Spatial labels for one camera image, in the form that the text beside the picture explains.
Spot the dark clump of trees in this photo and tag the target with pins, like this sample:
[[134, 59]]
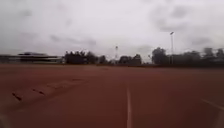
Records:
[[78, 58], [131, 60]]

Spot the red running track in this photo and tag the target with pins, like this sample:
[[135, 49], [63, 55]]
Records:
[[83, 100]]

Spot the tall floodlight pole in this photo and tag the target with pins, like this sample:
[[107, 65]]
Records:
[[172, 46]]

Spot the row of trees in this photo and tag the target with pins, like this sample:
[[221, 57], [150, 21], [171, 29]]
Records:
[[186, 59]]

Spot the long low building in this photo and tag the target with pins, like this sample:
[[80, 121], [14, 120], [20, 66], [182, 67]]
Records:
[[33, 58]]

